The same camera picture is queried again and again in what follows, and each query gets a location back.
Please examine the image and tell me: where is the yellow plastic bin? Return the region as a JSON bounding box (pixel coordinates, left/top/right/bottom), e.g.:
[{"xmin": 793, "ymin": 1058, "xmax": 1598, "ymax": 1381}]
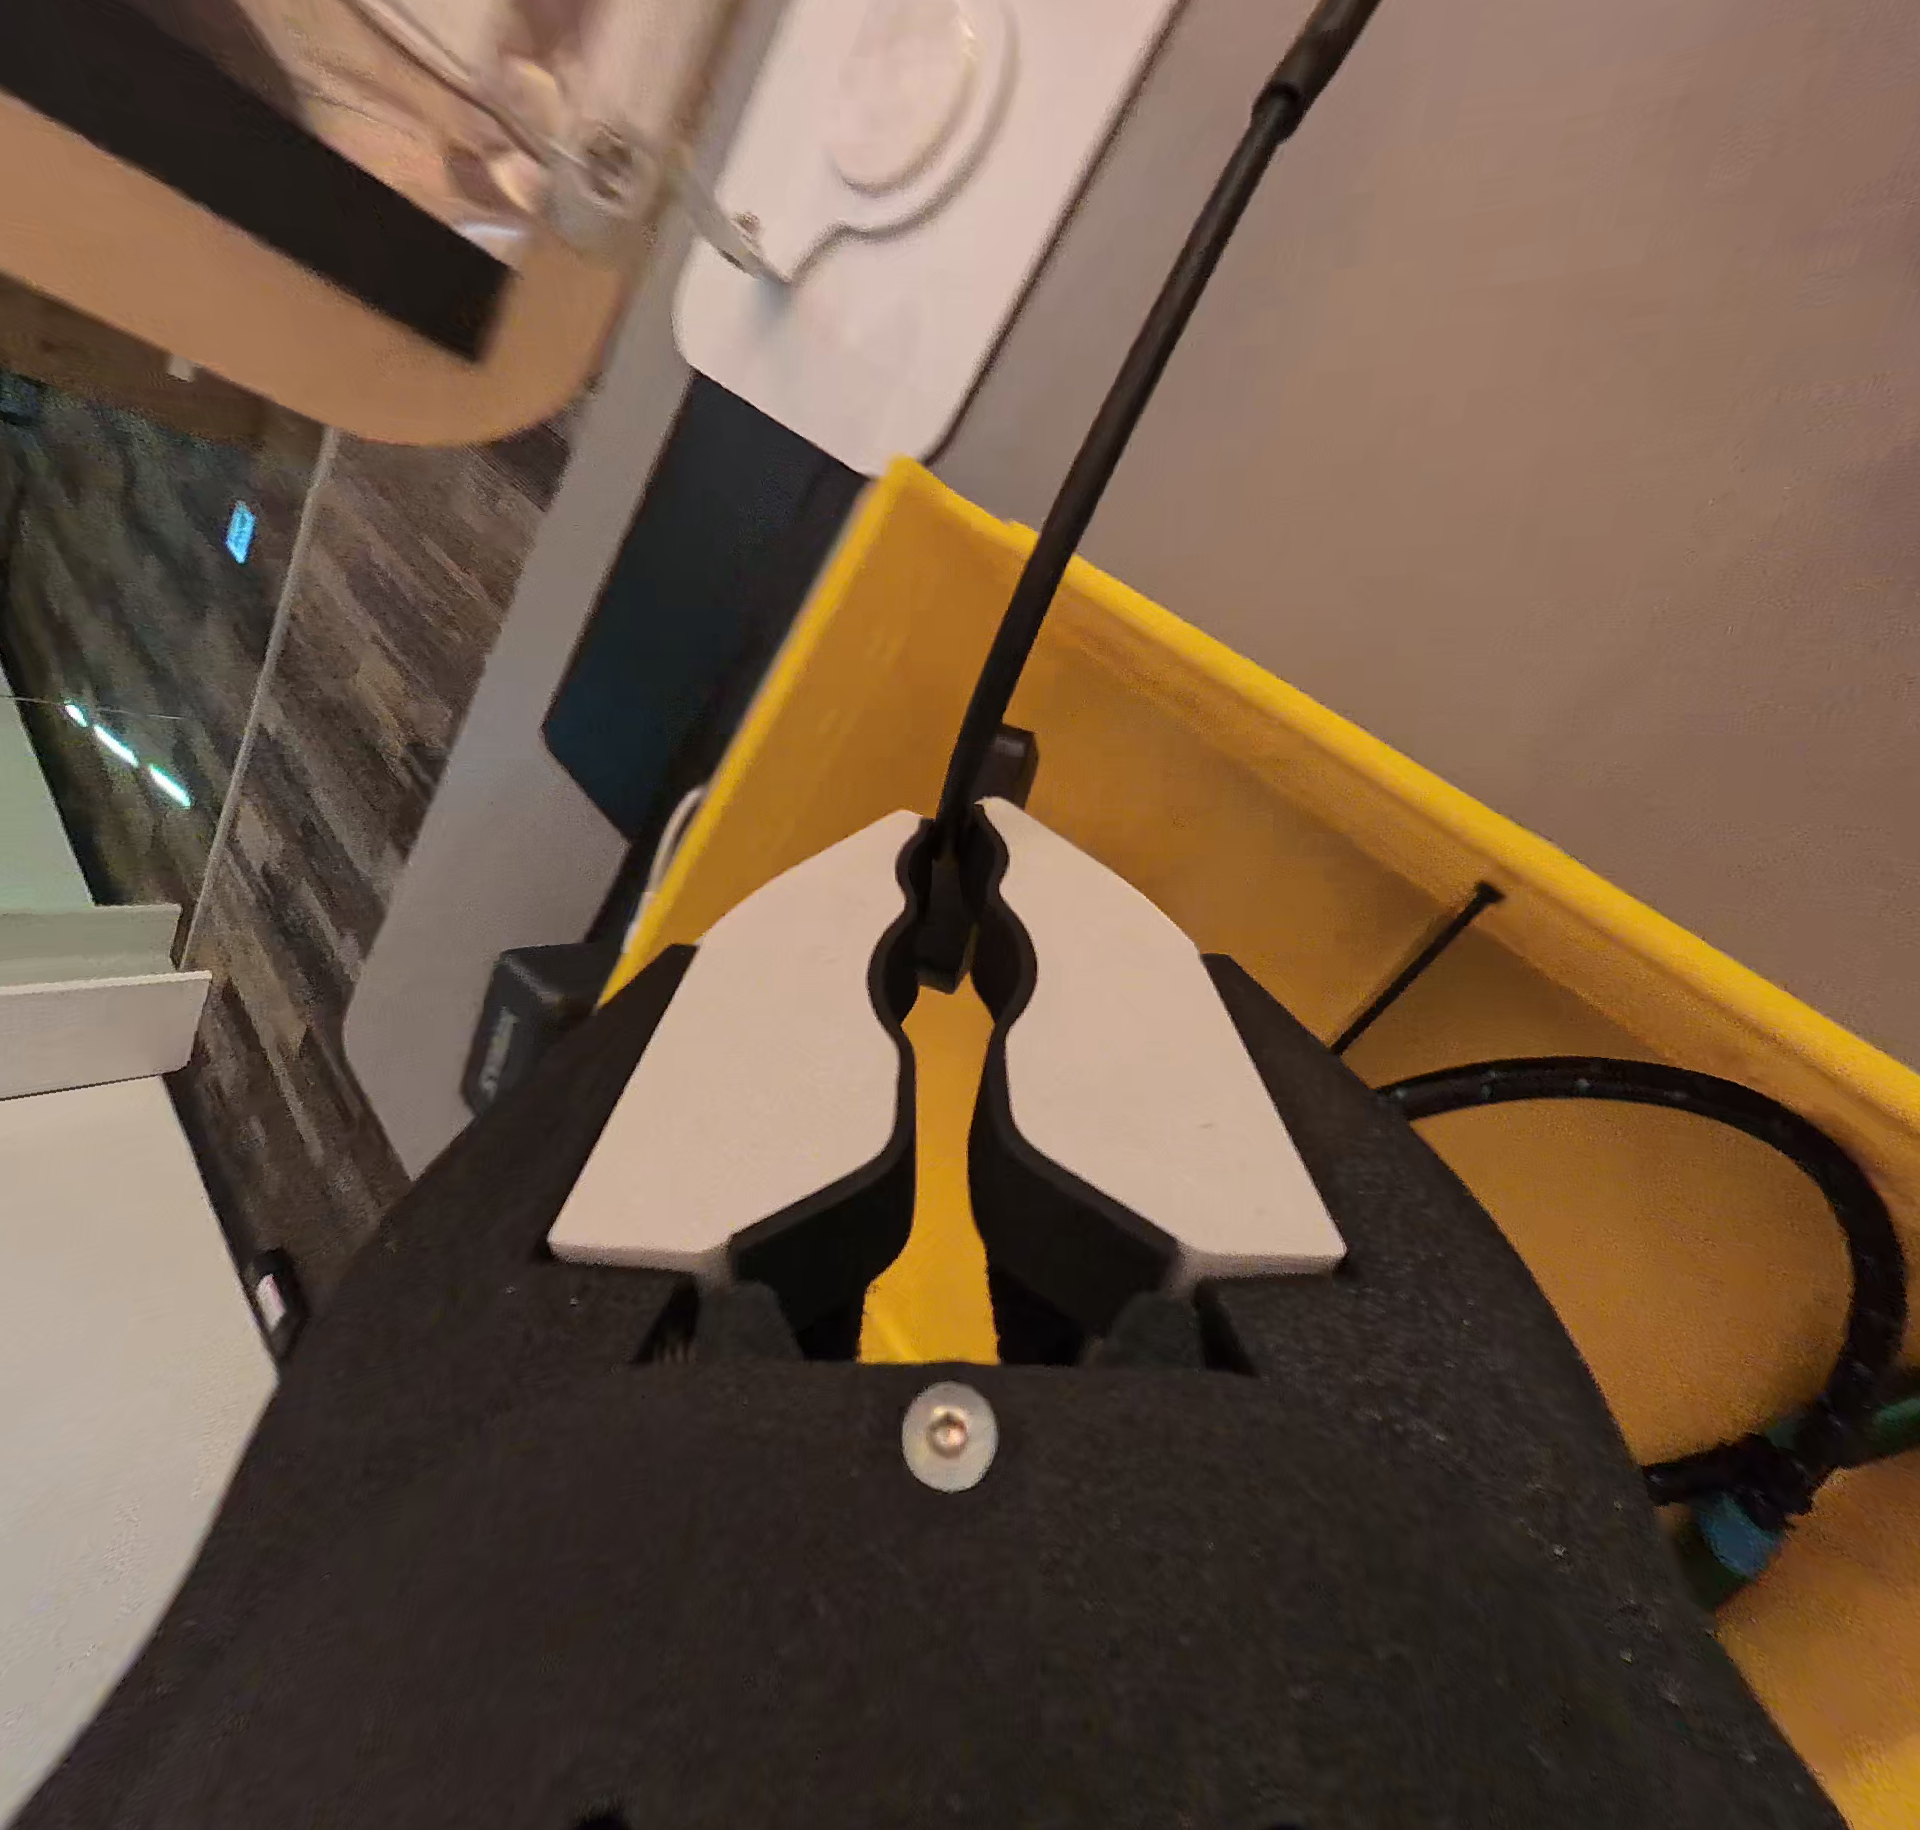
[{"xmin": 600, "ymin": 456, "xmax": 1920, "ymax": 1830}]

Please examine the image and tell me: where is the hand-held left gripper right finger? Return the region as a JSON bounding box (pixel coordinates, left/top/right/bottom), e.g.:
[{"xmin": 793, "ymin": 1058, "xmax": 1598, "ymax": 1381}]
[{"xmin": 966, "ymin": 798, "xmax": 1350, "ymax": 1362}]

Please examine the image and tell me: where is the white board stand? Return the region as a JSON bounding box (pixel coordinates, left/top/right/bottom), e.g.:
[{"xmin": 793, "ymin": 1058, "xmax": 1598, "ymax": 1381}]
[{"xmin": 673, "ymin": 0, "xmax": 1240, "ymax": 479}]

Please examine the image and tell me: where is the black HDMI switch with cable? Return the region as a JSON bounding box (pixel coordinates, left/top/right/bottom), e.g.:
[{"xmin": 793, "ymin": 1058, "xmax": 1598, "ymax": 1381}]
[{"xmin": 900, "ymin": 0, "xmax": 1412, "ymax": 995}]

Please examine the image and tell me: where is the small dark box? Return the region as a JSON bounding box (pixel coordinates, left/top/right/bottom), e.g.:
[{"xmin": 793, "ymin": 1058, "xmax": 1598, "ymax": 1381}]
[{"xmin": 462, "ymin": 942, "xmax": 611, "ymax": 1119}]

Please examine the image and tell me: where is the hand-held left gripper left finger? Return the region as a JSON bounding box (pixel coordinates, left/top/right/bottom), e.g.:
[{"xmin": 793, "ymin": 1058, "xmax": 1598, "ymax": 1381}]
[{"xmin": 546, "ymin": 806, "xmax": 940, "ymax": 1362}]

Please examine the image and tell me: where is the wooden instruction board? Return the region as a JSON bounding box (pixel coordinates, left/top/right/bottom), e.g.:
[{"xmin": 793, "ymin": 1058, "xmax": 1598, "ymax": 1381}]
[{"xmin": 0, "ymin": 0, "xmax": 782, "ymax": 449}]

